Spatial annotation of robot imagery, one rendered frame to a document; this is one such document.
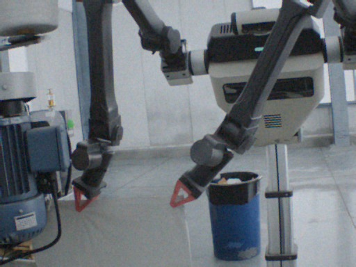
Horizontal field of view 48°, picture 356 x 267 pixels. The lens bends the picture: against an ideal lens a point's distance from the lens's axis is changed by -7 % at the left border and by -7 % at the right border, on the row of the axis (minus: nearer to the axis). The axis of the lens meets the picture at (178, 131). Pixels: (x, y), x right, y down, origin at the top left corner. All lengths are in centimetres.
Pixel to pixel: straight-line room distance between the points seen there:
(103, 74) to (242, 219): 242
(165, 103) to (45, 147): 864
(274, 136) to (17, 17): 98
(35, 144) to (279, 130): 93
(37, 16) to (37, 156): 32
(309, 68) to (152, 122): 832
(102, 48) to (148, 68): 854
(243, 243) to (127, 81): 688
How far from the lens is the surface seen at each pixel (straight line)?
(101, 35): 100
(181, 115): 934
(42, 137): 82
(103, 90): 104
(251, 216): 332
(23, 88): 83
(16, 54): 798
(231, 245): 337
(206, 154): 94
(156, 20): 123
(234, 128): 100
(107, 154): 110
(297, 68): 134
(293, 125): 149
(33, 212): 85
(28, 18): 95
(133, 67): 967
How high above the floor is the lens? 134
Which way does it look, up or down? 5 degrees down
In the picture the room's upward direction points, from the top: 6 degrees counter-clockwise
